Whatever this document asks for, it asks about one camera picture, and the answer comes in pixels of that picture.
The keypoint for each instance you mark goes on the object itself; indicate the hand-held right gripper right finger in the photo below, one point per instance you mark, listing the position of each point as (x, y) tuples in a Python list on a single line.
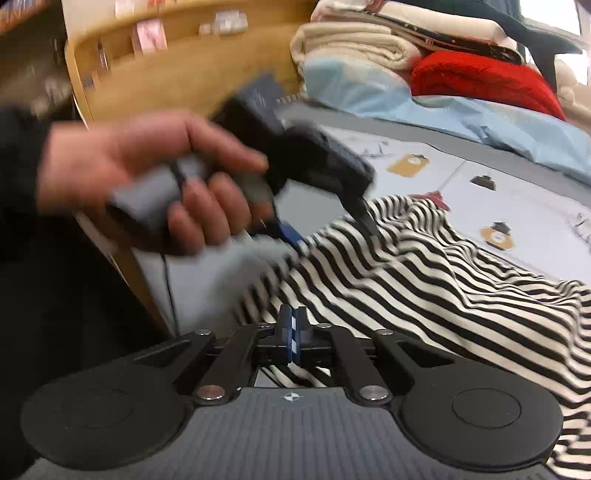
[(299, 332)]

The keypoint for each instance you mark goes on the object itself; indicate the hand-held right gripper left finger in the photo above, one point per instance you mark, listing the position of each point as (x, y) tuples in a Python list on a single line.
[(286, 332)]

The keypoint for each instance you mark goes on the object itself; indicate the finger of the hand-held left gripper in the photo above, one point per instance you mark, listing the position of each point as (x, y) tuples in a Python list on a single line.
[(286, 231), (362, 217)]

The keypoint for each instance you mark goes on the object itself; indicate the black white striped shirt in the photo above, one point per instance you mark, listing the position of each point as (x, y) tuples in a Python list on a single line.
[(438, 300)]

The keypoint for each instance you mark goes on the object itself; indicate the person's left forearm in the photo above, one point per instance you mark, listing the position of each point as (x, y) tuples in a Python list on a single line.
[(23, 161)]

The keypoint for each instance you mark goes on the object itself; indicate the person's left hand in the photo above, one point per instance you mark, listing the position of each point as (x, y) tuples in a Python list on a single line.
[(111, 152)]

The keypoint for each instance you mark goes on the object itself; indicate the cream folded blanket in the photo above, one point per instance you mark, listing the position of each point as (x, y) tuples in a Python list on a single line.
[(351, 44), (415, 18)]

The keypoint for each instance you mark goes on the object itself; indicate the light blue blanket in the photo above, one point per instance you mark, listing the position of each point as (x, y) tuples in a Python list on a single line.
[(461, 120)]

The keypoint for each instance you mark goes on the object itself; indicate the deer printed bed sheet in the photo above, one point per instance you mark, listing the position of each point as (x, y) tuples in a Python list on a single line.
[(508, 207)]

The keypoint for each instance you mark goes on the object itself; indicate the wooden headboard shelf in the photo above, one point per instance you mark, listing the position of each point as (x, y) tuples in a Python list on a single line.
[(184, 74)]

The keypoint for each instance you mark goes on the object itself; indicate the small white box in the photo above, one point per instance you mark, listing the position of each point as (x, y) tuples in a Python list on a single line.
[(230, 23)]

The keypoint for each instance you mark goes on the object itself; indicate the red blanket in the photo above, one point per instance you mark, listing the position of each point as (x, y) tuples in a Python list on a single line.
[(485, 78)]

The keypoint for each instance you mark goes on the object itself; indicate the pink card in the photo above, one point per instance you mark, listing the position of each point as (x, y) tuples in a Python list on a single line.
[(148, 37)]

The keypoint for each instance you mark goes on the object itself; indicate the person's black clothing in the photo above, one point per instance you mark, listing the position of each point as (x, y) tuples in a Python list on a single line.
[(69, 314)]

